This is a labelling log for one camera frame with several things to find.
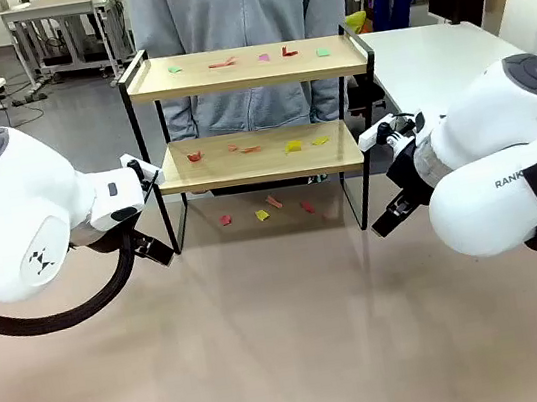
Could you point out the yellow-green object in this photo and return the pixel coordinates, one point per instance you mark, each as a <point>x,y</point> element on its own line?
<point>357,22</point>

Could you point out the person left forearm grey sleeve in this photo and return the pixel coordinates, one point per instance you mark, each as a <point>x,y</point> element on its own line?
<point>329,101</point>

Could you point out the green paper scrap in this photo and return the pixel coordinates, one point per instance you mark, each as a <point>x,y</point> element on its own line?
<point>174,69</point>
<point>323,52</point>

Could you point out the yellow paper scrap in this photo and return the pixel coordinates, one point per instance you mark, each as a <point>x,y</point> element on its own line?
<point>262,215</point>
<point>293,146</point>
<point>320,141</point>

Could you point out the two-tier wood shelf black frame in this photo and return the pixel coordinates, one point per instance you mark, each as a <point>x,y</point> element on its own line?
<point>272,160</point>

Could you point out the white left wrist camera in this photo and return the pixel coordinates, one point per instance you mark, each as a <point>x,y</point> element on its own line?
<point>130,158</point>

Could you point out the large white curved desk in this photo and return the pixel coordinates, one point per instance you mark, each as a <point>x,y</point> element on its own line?
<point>419,62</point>

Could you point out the orange paper scrap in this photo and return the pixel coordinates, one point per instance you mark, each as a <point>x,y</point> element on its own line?
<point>232,148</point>
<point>251,149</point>
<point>222,63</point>
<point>275,202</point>

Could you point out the red paper scrap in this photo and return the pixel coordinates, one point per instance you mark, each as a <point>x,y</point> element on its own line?
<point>288,51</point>
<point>225,219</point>
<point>307,206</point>
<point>195,157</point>

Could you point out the pink paper scrap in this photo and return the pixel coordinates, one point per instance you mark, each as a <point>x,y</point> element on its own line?
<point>264,58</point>

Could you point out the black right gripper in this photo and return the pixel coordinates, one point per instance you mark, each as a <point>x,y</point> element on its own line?
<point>406,175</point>

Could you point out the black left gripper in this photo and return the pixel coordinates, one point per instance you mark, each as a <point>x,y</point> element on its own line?
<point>138,241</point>

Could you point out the grey floor power strip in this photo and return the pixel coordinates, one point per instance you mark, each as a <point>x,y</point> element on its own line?
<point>31,98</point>

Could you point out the grey metal frame table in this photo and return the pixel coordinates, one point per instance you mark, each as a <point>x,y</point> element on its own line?
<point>48,14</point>

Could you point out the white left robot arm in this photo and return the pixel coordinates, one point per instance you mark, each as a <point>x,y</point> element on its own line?
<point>5,200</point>

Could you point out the person torso grey hoodie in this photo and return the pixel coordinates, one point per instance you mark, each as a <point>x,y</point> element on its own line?
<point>239,3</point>

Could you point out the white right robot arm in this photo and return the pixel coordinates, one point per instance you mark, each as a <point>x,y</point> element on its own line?
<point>494,152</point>

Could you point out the person right forearm grey sleeve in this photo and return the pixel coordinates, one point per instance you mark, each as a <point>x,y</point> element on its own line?
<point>180,120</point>

